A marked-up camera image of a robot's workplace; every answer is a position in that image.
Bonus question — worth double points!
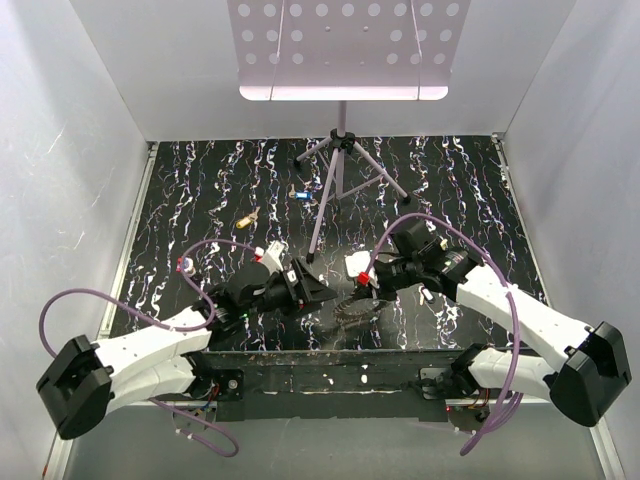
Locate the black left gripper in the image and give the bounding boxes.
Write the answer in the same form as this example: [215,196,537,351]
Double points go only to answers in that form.
[241,258,337,319]

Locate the key with black tag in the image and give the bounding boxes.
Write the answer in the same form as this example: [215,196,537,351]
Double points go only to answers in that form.
[420,287,435,304]

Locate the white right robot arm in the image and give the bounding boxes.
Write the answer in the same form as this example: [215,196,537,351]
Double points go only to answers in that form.
[345,220,632,427]

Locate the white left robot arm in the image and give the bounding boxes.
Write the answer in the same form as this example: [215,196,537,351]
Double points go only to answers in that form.
[36,258,337,440]

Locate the key with yellow tag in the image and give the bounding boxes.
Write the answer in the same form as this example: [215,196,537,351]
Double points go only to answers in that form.
[235,211,259,229]

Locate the key with blue tag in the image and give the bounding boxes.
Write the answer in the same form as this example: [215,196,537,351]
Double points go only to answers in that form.
[288,184,313,201]

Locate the white perforated music stand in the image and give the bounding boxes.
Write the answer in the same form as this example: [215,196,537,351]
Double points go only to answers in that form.
[227,0,473,265]

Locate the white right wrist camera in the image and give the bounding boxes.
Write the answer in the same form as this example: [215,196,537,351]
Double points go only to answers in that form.
[344,251,378,287]

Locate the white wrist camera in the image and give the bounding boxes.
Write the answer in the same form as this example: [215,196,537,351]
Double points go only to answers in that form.
[344,251,378,287]
[254,240,285,274]

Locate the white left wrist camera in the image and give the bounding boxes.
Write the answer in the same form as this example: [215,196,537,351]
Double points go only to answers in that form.
[254,240,285,274]

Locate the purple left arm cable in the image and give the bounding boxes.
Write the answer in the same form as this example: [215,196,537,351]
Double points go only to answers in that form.
[38,238,261,458]

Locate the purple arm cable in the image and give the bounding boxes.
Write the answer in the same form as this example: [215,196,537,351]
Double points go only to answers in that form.
[369,212,524,456]
[38,238,261,458]

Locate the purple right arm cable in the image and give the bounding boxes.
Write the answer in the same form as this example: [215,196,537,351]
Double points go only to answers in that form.
[369,212,524,456]

